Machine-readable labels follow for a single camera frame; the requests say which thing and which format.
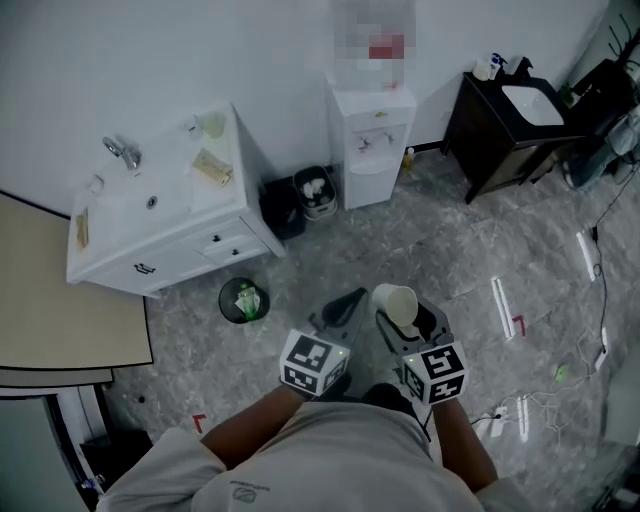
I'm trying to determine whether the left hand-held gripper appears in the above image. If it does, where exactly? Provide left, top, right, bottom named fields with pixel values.
left=279, top=288, right=370, bottom=400

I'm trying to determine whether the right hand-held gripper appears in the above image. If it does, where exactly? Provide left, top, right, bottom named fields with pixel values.
left=374, top=298, right=469, bottom=407

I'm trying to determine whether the white paper cup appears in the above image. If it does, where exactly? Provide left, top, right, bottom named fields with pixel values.
left=371, top=282, right=419, bottom=338

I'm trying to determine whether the white water dispenser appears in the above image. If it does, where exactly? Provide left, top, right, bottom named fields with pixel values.
left=325, top=69, right=418, bottom=211

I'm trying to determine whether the person's right forearm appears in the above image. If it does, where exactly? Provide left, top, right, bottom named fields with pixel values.
left=431, top=398, right=500, bottom=494

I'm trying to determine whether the person's left forearm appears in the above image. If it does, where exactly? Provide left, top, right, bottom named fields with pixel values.
left=199, top=383, right=307, bottom=472

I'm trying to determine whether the water bottle with red label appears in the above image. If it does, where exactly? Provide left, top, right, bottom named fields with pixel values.
left=333, top=0, right=417, bottom=94

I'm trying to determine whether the person's dark shoe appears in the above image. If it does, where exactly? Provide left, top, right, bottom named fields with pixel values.
left=360, top=382, right=418, bottom=419

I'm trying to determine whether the round black mesh bin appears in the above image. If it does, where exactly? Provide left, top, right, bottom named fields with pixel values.
left=217, top=276, right=272, bottom=325

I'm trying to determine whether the black rectangular trash bin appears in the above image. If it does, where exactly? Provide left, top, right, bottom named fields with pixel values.
left=259, top=174, right=308, bottom=241

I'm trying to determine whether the white-lined trash bin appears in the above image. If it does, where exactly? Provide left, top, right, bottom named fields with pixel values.
left=292, top=165, right=339, bottom=222

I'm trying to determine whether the white power strip with plug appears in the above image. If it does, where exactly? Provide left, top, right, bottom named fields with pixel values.
left=473, top=405, right=510, bottom=439

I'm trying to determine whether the person's grey shirt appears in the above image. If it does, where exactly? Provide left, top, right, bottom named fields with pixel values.
left=96, top=399, right=506, bottom=512

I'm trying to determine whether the long white power strip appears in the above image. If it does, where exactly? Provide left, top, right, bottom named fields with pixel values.
left=575, top=230, right=600, bottom=282

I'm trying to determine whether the small white power strip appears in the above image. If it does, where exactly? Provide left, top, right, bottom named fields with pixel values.
left=593, top=326, right=610, bottom=372

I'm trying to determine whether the beige flat packet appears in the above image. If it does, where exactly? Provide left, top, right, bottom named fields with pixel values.
left=191, top=147, right=235, bottom=189

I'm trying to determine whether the dark wooden vanity cabinet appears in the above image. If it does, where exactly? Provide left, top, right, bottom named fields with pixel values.
left=441, top=70, right=587, bottom=206

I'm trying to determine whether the white vanity cabinet with sink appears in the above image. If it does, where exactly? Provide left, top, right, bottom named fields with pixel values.
left=65, top=101, right=288, bottom=300

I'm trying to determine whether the white rectangular basin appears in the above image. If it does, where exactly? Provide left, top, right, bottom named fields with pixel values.
left=500, top=84, right=566, bottom=127

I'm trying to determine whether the chrome faucet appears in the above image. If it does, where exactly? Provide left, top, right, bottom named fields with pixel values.
left=101, top=135, right=143, bottom=172

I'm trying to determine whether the beige narrow packet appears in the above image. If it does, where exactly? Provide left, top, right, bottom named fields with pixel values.
left=74, top=206, right=91, bottom=250

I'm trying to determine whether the beige board panel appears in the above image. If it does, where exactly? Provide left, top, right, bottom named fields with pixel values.
left=0, top=191, right=155, bottom=389

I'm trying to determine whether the black chair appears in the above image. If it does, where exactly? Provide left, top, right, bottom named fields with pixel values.
left=571, top=58, right=637, bottom=124

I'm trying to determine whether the black coat rack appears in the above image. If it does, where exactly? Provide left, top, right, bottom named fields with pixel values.
left=606, top=12, right=640, bottom=66

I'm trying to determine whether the white cable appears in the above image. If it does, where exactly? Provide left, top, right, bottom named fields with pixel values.
left=499, top=329, right=609, bottom=436

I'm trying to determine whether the black cable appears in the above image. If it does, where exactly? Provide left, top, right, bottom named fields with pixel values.
left=591, top=164, right=640, bottom=351

